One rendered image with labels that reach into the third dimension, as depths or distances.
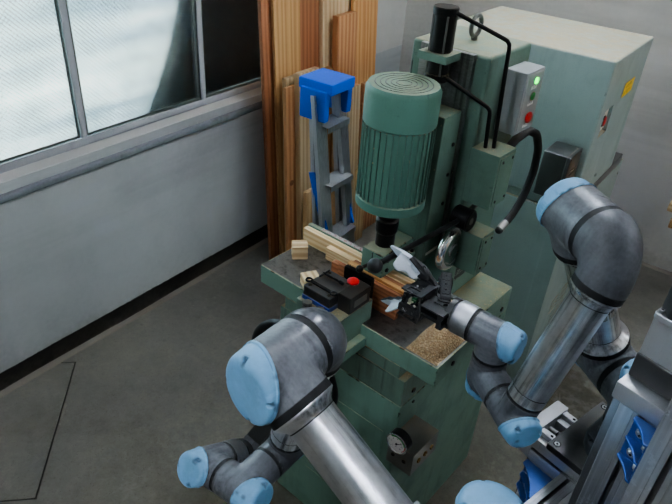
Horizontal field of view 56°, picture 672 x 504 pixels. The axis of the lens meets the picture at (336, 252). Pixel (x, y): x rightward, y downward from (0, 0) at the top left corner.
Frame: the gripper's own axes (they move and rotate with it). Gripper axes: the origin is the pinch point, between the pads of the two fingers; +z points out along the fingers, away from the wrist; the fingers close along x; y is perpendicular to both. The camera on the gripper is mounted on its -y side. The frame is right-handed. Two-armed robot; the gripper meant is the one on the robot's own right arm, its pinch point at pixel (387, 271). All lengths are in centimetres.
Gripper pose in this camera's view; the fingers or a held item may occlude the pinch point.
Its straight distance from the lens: 147.1
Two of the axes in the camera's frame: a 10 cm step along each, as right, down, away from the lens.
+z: -7.5, -4.1, 5.2
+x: -1.0, 8.5, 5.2
